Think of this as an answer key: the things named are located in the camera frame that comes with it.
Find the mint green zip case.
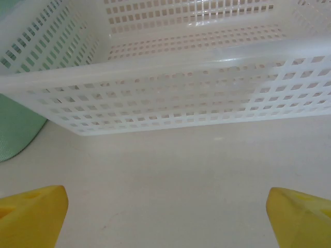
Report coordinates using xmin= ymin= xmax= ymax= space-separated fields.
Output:
xmin=0 ymin=93 xmax=48 ymax=163

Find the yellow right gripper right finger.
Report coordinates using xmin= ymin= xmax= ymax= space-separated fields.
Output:
xmin=266 ymin=187 xmax=331 ymax=248

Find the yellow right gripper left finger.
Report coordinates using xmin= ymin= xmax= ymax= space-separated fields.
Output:
xmin=0 ymin=184 xmax=70 ymax=248

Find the white plastic mesh basket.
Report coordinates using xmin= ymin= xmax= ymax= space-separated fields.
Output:
xmin=0 ymin=0 xmax=331 ymax=137

